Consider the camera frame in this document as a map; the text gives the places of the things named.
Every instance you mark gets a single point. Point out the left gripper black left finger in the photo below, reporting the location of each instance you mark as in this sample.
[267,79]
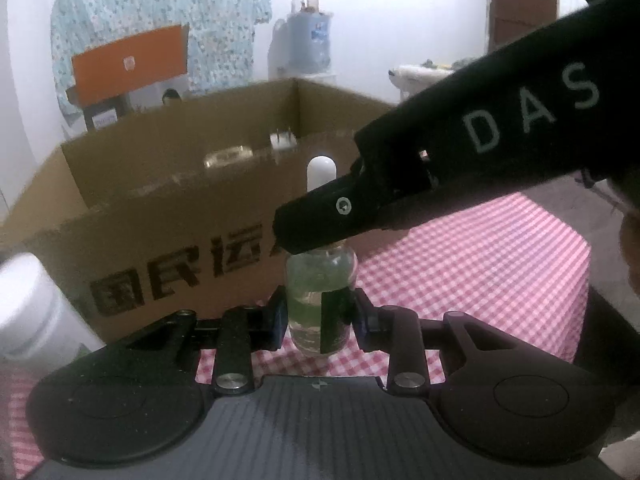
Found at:
[239,333]

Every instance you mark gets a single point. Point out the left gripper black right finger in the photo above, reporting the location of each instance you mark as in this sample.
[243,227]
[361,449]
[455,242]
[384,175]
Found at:
[403,336]

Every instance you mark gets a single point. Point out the glass dropper bottle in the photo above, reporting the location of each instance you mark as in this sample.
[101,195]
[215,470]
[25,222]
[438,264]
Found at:
[319,287]

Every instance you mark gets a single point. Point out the white power adapter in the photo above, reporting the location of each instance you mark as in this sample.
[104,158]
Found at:
[282,140]

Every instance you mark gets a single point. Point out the white lotion bottle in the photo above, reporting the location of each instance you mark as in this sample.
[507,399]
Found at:
[40,329]

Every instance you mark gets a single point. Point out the pink checkered tablecloth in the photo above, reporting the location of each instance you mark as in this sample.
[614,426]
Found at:
[510,263]

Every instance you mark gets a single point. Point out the brown cardboard box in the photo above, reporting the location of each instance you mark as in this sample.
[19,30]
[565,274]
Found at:
[132,226]

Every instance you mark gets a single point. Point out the blue water jug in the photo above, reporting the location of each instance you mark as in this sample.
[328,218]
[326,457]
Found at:
[309,38]

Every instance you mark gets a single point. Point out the white water dispenser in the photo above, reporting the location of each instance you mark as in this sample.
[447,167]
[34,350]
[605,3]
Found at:
[277,58]

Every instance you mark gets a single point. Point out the orange black appliance box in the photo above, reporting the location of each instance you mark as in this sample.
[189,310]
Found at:
[131,74]

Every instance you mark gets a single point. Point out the blue floral cloth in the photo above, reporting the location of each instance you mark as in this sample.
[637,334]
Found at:
[220,44]

